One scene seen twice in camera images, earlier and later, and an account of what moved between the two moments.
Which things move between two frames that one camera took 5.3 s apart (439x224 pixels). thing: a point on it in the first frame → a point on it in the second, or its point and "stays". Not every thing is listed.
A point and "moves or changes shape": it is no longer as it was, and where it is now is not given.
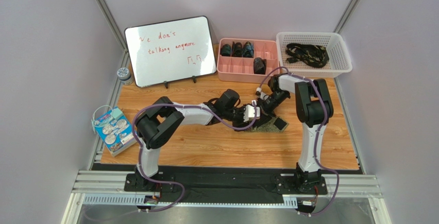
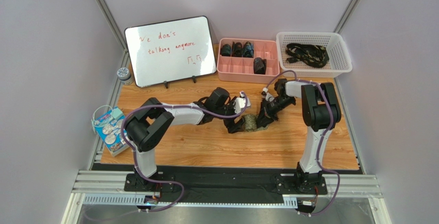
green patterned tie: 276,125 moves or changes shape
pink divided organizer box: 246,61 stays
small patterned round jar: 123,74 stays
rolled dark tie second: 237,50 stays
